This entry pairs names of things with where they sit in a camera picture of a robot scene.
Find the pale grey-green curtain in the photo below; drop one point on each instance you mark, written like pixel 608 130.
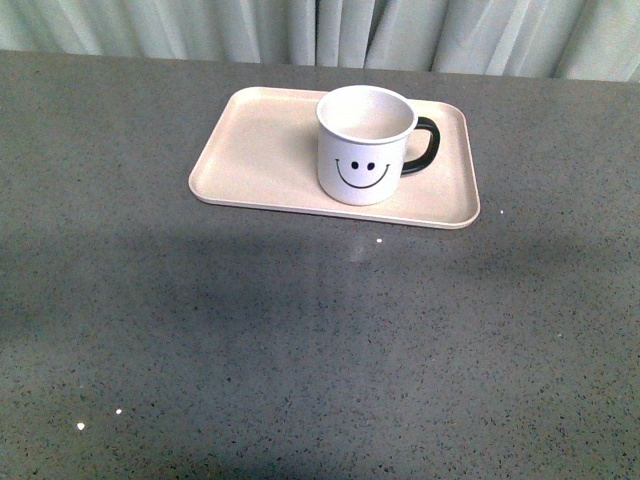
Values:
pixel 583 40

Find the white smiley mug black handle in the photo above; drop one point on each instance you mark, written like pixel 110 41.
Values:
pixel 368 138

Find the beige rectangular plastic tray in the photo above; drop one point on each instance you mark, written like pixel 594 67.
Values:
pixel 262 154

